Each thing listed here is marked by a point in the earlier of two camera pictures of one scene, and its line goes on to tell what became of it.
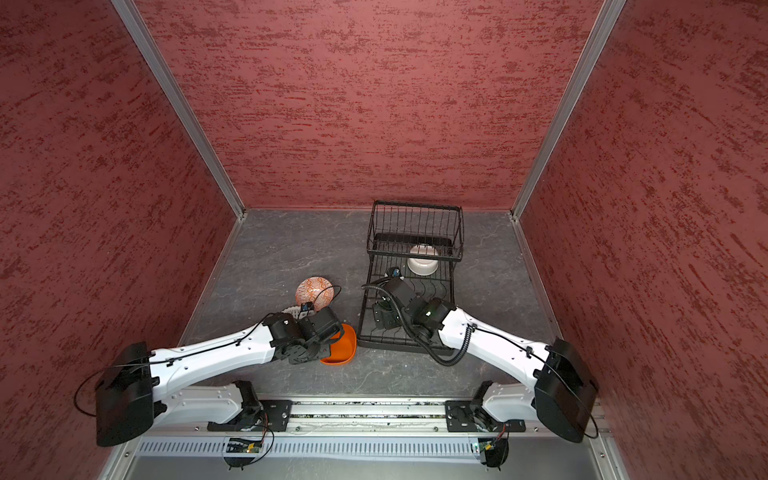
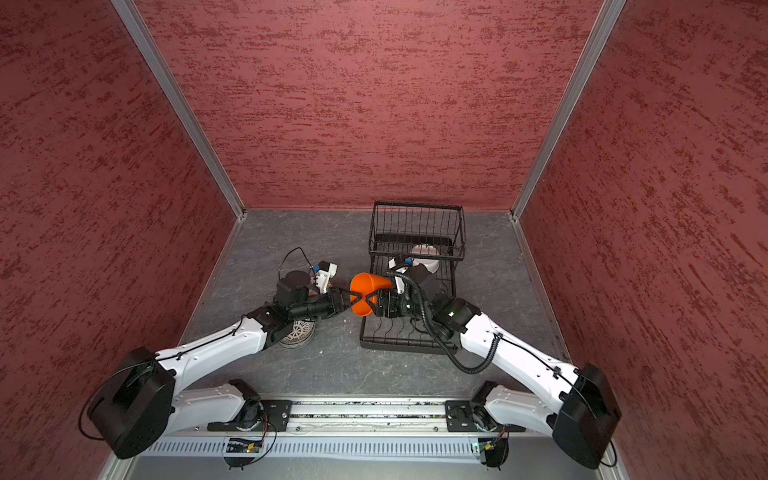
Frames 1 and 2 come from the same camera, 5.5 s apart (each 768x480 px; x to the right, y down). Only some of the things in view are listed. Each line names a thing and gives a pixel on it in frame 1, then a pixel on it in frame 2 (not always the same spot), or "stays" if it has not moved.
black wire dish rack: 394,229 stays
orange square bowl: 342,351 to 365,285
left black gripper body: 313,352 to 318,305
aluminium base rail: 360,418 stays
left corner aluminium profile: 181,102 stays
